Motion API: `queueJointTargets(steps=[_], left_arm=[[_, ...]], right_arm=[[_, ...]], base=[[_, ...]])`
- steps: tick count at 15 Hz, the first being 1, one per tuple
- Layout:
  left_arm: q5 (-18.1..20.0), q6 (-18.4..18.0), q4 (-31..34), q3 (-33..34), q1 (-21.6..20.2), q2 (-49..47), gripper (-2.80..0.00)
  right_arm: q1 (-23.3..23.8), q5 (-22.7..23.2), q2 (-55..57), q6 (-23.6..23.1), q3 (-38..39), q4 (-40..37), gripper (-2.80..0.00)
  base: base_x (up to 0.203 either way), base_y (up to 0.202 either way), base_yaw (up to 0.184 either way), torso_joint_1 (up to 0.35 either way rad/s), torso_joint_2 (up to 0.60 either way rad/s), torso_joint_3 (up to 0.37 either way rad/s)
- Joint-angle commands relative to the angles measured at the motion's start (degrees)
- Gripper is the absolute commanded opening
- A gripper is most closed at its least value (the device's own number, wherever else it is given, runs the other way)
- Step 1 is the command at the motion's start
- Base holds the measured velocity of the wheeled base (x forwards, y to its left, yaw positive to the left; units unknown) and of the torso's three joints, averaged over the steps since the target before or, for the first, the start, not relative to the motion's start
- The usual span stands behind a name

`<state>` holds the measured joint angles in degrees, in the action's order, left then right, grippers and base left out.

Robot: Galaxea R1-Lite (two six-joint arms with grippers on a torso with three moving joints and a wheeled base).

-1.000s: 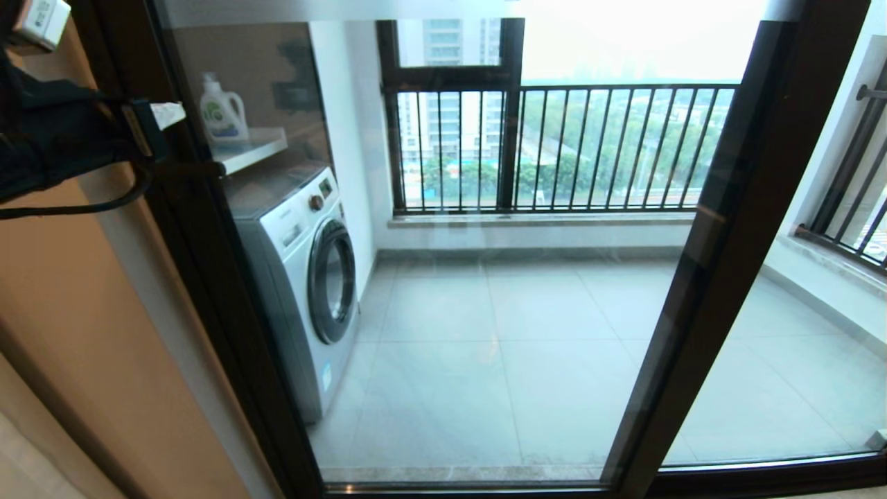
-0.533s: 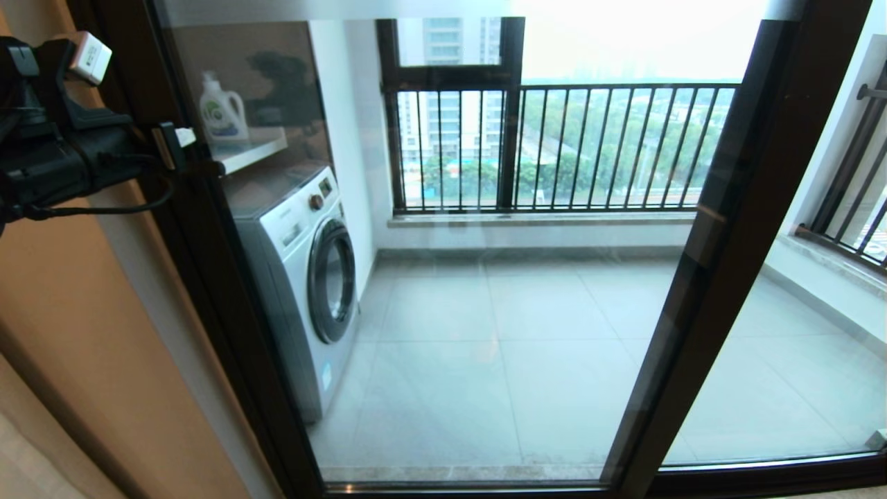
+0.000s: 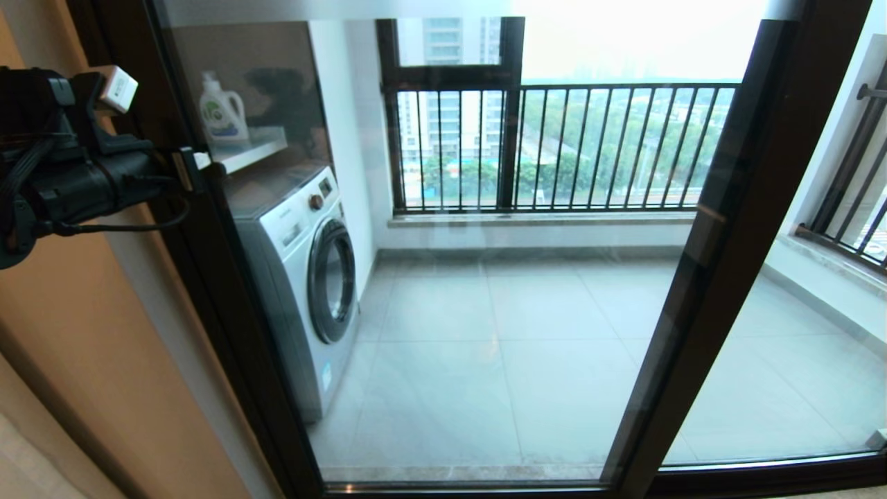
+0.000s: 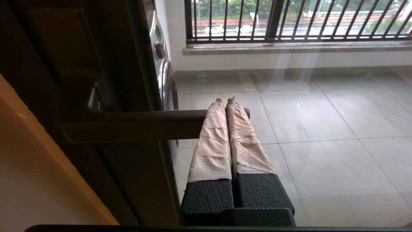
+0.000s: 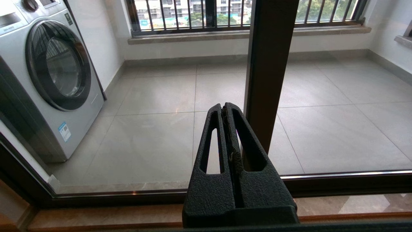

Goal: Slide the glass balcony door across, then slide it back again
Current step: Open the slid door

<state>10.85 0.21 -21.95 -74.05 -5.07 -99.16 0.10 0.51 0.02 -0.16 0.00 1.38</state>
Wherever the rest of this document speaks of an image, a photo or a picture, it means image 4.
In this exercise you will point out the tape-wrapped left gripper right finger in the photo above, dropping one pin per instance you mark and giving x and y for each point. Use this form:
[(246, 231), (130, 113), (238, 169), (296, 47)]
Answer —
[(249, 158)]

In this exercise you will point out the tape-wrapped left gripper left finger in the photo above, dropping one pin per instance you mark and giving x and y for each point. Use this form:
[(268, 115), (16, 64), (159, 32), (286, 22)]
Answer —
[(210, 154)]

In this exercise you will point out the dark brown sliding glass door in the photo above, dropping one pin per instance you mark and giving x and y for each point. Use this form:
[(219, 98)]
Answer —
[(128, 167)]

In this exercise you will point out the silver front-load washing machine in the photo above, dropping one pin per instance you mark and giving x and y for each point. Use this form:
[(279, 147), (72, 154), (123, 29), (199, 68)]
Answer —
[(165, 77)]

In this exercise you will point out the grey stone window sill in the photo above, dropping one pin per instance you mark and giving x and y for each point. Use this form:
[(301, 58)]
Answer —
[(289, 48)]

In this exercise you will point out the long dark balcony railing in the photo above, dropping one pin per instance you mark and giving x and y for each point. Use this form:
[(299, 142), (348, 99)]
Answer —
[(322, 40)]

